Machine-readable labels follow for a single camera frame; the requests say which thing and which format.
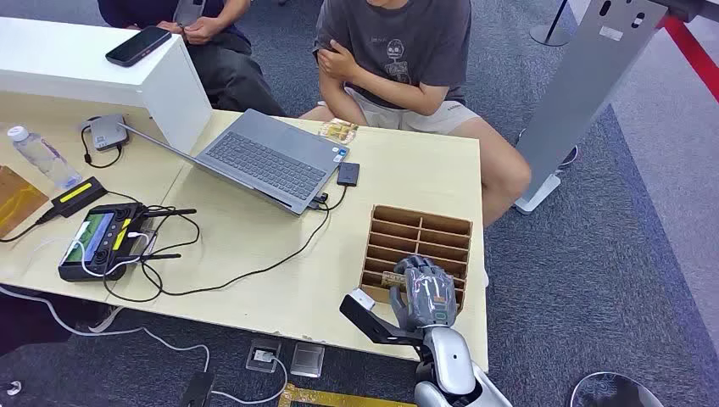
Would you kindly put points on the person's hand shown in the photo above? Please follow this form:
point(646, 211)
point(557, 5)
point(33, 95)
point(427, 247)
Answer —
point(199, 29)
point(338, 62)

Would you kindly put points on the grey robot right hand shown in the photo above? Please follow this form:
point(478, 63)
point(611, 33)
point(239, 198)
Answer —
point(426, 300)

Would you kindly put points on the brown printed card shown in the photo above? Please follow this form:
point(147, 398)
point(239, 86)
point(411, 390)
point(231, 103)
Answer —
point(391, 278)

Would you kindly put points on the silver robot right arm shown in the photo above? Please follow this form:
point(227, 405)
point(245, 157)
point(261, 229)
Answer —
point(450, 359)

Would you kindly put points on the person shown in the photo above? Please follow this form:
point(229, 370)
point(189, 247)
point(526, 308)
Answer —
point(404, 56)
point(236, 73)

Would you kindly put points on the cardboard slotted card organizer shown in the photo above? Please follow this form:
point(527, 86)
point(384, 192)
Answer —
point(418, 236)

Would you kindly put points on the grey phone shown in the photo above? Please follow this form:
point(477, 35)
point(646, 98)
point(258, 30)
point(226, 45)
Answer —
point(188, 11)

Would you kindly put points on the black smartphone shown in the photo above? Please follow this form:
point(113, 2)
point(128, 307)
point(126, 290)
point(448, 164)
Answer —
point(138, 46)

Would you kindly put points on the yellow snack packet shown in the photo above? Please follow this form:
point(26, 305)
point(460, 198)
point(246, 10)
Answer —
point(338, 131)

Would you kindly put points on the small black external drive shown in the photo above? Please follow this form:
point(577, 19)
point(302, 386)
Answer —
point(348, 174)

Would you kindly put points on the grey open laptop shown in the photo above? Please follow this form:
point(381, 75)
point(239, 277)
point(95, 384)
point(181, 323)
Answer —
point(269, 160)

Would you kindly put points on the white box shelf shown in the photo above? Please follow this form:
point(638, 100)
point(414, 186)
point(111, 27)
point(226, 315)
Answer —
point(84, 73)

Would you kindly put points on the metal floor plate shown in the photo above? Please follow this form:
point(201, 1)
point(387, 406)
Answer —
point(308, 360)

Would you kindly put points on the grey usb hub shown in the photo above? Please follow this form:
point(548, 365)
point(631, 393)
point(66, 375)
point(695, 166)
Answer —
point(108, 133)

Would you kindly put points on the floor power socket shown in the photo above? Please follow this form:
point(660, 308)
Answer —
point(263, 356)

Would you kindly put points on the clear plastic water bottle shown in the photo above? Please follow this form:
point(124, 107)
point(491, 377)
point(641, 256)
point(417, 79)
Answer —
point(44, 158)

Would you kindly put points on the black box with yellow stripe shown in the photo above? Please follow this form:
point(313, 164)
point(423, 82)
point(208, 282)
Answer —
point(78, 195)

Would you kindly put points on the round dark stool base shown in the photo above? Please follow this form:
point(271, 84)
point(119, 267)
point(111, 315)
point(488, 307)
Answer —
point(615, 391)

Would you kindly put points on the round stanchion base with pole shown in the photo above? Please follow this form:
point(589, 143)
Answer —
point(550, 32)

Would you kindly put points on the black remote controller with screen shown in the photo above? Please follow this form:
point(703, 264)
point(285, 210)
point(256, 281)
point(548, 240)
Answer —
point(98, 241)

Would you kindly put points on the grey metal panel stand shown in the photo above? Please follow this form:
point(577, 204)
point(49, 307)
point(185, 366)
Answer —
point(584, 95)

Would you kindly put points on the brown cardboard sheet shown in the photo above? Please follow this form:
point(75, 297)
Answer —
point(17, 199)

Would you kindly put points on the red strip barrier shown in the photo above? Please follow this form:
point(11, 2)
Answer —
point(693, 56)

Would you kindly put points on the black bracket wrist camera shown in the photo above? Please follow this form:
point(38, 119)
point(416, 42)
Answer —
point(366, 318)

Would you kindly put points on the yellow tape frame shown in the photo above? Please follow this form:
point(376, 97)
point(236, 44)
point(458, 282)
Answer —
point(337, 399)

